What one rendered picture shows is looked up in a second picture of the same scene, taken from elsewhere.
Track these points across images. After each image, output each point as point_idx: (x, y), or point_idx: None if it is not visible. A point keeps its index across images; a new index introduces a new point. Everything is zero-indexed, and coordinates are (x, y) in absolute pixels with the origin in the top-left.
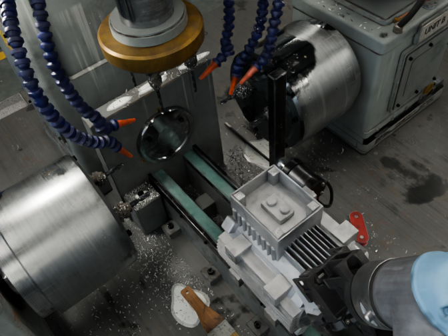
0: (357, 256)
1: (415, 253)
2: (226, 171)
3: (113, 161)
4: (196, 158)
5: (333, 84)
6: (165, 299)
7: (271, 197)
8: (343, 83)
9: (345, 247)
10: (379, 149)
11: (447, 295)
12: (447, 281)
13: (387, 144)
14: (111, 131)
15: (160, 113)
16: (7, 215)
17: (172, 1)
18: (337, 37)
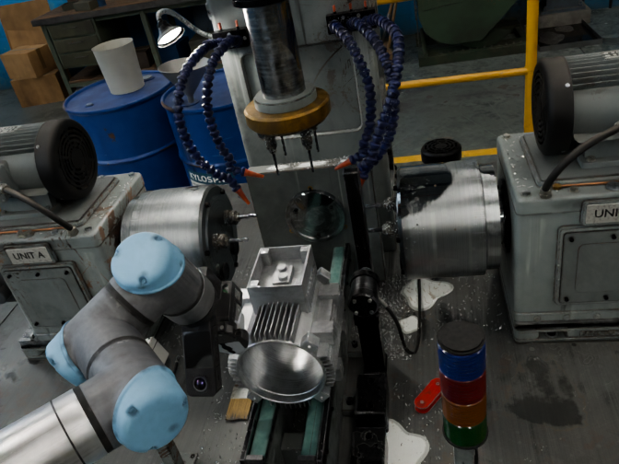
0: (201, 270)
1: None
2: None
3: (262, 215)
4: (340, 254)
5: (452, 223)
6: None
7: (283, 264)
8: (467, 227)
9: (230, 282)
10: (540, 348)
11: (121, 244)
12: (129, 237)
13: (554, 348)
14: (235, 173)
15: (309, 191)
16: (146, 197)
17: (297, 87)
18: (490, 183)
